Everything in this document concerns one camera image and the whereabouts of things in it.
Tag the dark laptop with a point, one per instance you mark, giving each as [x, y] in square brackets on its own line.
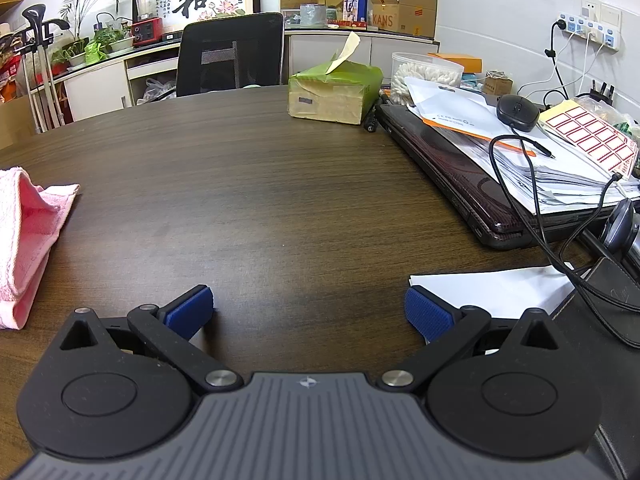
[450, 175]

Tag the printed figure box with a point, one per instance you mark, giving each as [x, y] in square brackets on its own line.
[355, 9]

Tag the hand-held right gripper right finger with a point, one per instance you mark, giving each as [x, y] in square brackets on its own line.
[430, 316]

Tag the black mesh office chair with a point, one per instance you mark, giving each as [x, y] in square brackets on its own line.
[225, 45]

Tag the pink towel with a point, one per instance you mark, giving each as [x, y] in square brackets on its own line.
[25, 240]

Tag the open cardboard box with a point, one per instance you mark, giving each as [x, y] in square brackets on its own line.
[400, 17]

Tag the tall potted palm plant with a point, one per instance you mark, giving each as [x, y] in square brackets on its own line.
[85, 5]

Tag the garment steamer stand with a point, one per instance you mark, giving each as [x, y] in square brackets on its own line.
[37, 17]

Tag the black pen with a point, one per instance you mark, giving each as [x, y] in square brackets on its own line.
[537, 147]

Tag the green plastic bag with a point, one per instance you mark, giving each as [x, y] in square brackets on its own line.
[95, 52]

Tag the pile of assorted boxes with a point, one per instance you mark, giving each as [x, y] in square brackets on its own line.
[10, 70]

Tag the stack of white papers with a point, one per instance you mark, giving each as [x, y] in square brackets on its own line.
[500, 160]

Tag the clear plastic bag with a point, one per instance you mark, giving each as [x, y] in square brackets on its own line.
[160, 91]

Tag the clear cotton swab container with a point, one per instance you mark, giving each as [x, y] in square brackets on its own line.
[425, 75]

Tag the green tissue box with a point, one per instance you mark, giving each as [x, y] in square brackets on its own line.
[330, 97]

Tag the framed calligraphy picture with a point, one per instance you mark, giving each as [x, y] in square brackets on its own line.
[200, 2]

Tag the small potted plant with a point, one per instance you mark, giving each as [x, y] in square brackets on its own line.
[112, 37]

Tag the flat orange box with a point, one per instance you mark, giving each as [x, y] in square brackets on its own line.
[460, 62]

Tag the black plug adapter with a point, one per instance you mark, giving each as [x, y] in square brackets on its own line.
[601, 92]

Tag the white low cabinet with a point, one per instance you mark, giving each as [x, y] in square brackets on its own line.
[95, 85]

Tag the red bordered label sheet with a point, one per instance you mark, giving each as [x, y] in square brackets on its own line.
[590, 135]

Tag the white wall switch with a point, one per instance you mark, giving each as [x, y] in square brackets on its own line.
[611, 15]

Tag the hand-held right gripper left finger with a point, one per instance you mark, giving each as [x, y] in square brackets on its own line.
[190, 311]

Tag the black computer mouse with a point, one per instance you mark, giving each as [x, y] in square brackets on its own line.
[517, 112]

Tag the white wall power strip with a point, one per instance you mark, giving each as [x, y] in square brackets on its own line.
[590, 32]

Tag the white paper sheet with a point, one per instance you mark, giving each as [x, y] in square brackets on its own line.
[490, 290]

